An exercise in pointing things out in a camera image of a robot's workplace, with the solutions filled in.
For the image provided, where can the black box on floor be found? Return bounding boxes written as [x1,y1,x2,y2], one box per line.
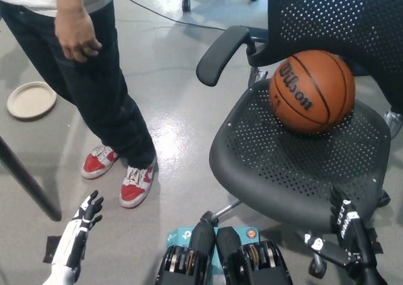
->
[348,54,378,77]

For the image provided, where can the black slanted table leg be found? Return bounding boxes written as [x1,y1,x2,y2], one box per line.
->
[0,135,62,221]

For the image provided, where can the teal cardboard router box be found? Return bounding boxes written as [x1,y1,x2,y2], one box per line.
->
[166,224,261,285]

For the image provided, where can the black floor cable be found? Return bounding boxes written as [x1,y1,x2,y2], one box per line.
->
[118,0,227,31]

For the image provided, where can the black perforated office chair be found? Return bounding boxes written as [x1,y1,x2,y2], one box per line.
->
[195,0,403,278]

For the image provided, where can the beige paper plate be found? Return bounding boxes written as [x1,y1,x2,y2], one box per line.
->
[6,81,58,121]

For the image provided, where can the black trousers of person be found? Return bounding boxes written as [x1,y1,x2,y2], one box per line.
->
[0,0,157,169]

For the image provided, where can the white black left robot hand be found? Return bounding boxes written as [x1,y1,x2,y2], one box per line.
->
[52,189,105,269]

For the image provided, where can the bare hand of person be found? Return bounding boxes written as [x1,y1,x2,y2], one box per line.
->
[54,6,103,64]

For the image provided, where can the orange Wilson basketball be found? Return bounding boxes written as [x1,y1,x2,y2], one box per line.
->
[269,49,356,135]

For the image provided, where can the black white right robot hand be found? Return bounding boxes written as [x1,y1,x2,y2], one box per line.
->
[304,186,380,267]

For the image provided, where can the red white sneaker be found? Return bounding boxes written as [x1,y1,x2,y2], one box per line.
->
[118,157,157,209]
[81,145,120,179]

